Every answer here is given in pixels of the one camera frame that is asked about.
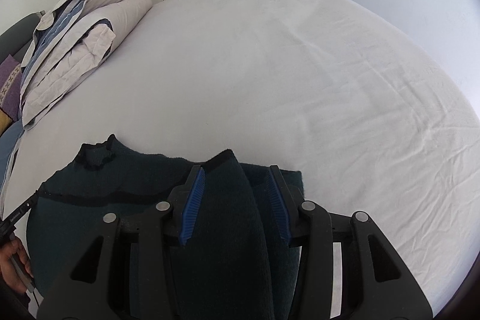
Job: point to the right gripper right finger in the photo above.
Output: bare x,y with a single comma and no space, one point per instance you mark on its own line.
376,282

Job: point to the white bed sheet mattress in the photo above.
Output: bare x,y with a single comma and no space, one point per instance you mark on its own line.
324,87

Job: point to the yellow patterned cushion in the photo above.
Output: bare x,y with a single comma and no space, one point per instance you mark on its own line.
5,122

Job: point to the person's left hand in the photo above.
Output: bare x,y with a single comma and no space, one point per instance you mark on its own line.
8,271

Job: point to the dark green knit sweater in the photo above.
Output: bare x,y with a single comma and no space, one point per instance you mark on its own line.
234,266

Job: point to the purple patterned cushion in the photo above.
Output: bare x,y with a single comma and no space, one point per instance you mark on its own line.
10,87

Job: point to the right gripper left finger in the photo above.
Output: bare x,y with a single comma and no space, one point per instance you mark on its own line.
117,271

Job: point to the folded grey blue duvet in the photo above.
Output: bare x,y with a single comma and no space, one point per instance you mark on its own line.
70,42

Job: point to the dark teal sofa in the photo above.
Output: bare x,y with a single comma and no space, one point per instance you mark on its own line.
16,40

